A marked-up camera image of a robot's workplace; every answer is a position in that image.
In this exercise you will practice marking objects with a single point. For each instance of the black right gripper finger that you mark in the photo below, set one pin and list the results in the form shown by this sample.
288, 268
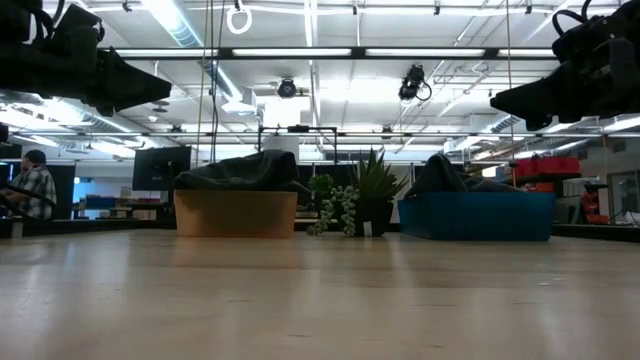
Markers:
540, 110
547, 85

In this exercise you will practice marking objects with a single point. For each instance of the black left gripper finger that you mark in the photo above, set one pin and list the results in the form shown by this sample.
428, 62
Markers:
120, 70
125, 97

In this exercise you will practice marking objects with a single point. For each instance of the dark grey baseball cap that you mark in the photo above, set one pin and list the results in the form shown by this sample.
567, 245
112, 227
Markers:
442, 177
240, 172

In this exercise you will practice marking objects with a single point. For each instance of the red storage bins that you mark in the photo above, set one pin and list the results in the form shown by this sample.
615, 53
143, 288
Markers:
547, 166

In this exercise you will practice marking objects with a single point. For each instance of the black monitor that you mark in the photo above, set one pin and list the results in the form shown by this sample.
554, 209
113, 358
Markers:
160, 167

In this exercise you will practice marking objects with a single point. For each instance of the bench with boxes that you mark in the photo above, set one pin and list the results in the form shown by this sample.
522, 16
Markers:
115, 205

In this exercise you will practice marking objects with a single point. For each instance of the orange items on shelf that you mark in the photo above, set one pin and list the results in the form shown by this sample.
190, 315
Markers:
595, 207

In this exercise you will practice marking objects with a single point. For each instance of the person in plaid shirt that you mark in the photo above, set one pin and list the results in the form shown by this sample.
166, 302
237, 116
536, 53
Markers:
35, 187

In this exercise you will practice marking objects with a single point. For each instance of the blue plastic box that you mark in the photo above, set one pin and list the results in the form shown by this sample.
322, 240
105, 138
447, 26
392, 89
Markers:
475, 217

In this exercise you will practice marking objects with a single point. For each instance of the black curved bar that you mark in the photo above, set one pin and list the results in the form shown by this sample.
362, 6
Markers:
42, 200

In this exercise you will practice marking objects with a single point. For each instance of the tan cardboard box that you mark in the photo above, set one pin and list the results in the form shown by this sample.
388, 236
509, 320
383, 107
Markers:
235, 212

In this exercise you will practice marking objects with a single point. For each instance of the white box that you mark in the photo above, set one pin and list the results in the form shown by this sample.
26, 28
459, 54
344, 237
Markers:
287, 142

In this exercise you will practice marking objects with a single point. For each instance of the spiky green succulent plant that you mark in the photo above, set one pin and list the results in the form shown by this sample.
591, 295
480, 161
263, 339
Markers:
375, 180

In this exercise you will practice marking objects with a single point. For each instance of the black plant pot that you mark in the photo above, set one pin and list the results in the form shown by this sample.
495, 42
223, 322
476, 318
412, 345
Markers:
372, 217

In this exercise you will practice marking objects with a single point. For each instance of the trailing bead plant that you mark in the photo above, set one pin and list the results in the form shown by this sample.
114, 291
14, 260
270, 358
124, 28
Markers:
330, 205

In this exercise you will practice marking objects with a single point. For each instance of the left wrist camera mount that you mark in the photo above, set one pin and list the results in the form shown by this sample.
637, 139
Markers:
75, 27

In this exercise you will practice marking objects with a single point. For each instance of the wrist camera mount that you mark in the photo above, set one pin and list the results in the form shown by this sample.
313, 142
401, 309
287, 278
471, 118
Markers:
75, 27
600, 25

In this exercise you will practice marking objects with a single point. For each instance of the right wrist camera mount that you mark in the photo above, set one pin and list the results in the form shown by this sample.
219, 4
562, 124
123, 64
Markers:
600, 25

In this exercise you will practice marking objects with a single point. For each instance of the thin horizontal frame bar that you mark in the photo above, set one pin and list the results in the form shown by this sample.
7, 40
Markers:
450, 135

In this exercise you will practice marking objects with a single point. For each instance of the black table edge rail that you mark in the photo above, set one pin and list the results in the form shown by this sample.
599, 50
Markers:
595, 232
85, 226

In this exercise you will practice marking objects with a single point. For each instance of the round black ceiling camera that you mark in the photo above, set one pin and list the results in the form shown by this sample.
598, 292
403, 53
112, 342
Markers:
287, 88

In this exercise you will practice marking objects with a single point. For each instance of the black horizontal frame bar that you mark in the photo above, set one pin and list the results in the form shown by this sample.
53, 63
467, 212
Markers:
300, 53

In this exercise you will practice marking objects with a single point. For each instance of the black metal frame stand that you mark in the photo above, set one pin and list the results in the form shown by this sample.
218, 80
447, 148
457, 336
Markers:
320, 130

